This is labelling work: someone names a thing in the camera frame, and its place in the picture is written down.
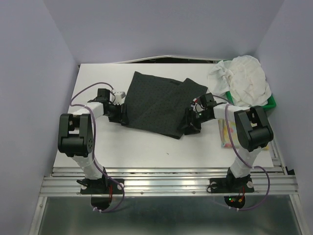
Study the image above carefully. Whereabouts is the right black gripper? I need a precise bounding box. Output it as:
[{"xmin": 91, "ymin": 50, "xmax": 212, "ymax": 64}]
[{"xmin": 176, "ymin": 107, "xmax": 211, "ymax": 135}]

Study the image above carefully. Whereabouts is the purple cable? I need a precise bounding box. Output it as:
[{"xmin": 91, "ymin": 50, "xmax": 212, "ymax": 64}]
[
  {"xmin": 193, "ymin": 94, "xmax": 271, "ymax": 212},
  {"xmin": 69, "ymin": 82, "xmax": 126, "ymax": 213}
]

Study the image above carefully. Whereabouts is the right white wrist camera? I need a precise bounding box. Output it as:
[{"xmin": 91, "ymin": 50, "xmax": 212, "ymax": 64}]
[{"xmin": 191, "ymin": 98, "xmax": 203, "ymax": 113}]

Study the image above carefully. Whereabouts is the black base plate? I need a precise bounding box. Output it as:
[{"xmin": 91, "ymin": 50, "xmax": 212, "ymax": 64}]
[
  {"xmin": 76, "ymin": 177, "xmax": 123, "ymax": 195},
  {"xmin": 206, "ymin": 178, "xmax": 255, "ymax": 194}
]

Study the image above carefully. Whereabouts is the green plastic basket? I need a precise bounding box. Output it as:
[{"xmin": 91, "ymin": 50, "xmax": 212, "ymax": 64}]
[{"xmin": 225, "ymin": 92, "xmax": 276, "ymax": 112}]

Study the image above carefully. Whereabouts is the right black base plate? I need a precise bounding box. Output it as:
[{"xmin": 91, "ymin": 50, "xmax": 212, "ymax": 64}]
[{"xmin": 206, "ymin": 178, "xmax": 255, "ymax": 194}]

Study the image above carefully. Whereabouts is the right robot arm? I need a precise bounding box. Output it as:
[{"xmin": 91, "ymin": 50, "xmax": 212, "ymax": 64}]
[{"xmin": 178, "ymin": 93, "xmax": 273, "ymax": 191}]

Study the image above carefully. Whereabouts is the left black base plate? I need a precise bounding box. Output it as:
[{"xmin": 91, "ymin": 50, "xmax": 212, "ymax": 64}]
[{"xmin": 76, "ymin": 177, "xmax": 123, "ymax": 195}]

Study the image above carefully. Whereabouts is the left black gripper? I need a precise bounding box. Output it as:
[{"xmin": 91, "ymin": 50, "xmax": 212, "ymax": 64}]
[{"xmin": 105, "ymin": 102, "xmax": 129, "ymax": 124}]

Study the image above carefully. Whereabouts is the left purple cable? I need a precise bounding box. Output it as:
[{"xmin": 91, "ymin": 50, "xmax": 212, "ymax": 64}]
[{"xmin": 69, "ymin": 82, "xmax": 126, "ymax": 213}]

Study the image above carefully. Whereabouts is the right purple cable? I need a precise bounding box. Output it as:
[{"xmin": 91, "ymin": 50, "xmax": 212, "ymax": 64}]
[{"xmin": 193, "ymin": 94, "xmax": 271, "ymax": 212}]

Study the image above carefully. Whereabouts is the floral pastel skirt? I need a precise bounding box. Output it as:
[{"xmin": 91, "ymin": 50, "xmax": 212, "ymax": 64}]
[{"xmin": 217, "ymin": 118, "xmax": 269, "ymax": 150}]

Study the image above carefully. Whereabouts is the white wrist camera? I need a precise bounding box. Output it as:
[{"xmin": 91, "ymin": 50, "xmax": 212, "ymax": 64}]
[
  {"xmin": 191, "ymin": 98, "xmax": 203, "ymax": 113},
  {"xmin": 112, "ymin": 92, "xmax": 126, "ymax": 105}
]

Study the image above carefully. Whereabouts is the white skirt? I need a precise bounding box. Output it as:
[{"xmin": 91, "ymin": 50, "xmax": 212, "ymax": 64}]
[{"xmin": 207, "ymin": 55, "xmax": 272, "ymax": 107}]

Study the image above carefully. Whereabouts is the aluminium rail frame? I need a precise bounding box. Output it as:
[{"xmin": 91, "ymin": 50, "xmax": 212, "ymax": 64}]
[{"xmin": 29, "ymin": 122, "xmax": 311, "ymax": 235}]

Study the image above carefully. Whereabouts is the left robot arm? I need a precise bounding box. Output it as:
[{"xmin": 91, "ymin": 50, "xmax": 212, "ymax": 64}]
[{"xmin": 58, "ymin": 88, "xmax": 129, "ymax": 193}]

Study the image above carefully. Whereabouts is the dark grey dotted skirt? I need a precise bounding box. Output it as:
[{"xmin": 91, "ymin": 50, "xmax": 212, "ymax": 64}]
[{"xmin": 125, "ymin": 71, "xmax": 208, "ymax": 140}]

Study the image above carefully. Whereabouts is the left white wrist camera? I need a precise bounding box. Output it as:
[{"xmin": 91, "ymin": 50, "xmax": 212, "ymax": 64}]
[{"xmin": 112, "ymin": 92, "xmax": 126, "ymax": 105}]

